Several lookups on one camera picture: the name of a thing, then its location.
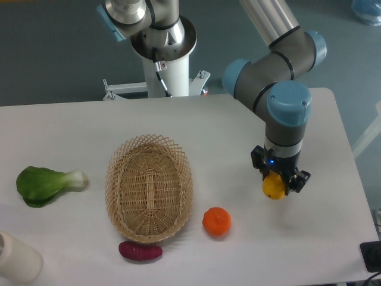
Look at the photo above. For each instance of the yellow mango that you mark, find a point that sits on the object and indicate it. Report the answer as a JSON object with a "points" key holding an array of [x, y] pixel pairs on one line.
{"points": [[273, 186]]}

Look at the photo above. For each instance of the silver blue-jointed robot arm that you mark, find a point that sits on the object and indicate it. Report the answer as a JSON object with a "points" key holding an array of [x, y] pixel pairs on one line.
{"points": [[268, 86]]}

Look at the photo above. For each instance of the purple sweet potato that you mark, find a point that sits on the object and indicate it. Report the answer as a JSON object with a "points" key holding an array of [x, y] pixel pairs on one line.
{"points": [[139, 252]]}

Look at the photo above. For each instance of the woven wicker basket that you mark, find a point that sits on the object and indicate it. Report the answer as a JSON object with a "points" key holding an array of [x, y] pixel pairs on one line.
{"points": [[149, 189]]}

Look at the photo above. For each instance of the blue plastic bag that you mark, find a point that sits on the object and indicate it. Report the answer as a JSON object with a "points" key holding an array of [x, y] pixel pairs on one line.
{"points": [[367, 10]]}

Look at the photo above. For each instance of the cream white cylinder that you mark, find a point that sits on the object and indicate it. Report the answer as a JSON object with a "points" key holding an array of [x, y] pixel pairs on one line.
{"points": [[20, 262]]}

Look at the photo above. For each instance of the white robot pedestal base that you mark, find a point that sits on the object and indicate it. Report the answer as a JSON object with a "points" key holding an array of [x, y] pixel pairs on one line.
{"points": [[165, 58]]}

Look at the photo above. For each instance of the orange tangerine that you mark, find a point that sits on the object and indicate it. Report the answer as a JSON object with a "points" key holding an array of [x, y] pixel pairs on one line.
{"points": [[216, 221]]}

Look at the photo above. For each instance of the black device at edge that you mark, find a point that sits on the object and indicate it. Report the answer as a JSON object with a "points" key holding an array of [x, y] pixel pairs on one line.
{"points": [[371, 255]]}

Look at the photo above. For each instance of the green bok choy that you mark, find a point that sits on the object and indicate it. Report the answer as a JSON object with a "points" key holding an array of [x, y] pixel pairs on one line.
{"points": [[39, 185]]}

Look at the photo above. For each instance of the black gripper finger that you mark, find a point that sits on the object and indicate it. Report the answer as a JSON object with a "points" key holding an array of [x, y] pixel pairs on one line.
{"points": [[258, 161], [297, 181]]}

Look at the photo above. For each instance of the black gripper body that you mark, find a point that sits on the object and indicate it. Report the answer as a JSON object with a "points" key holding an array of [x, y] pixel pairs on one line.
{"points": [[282, 166]]}

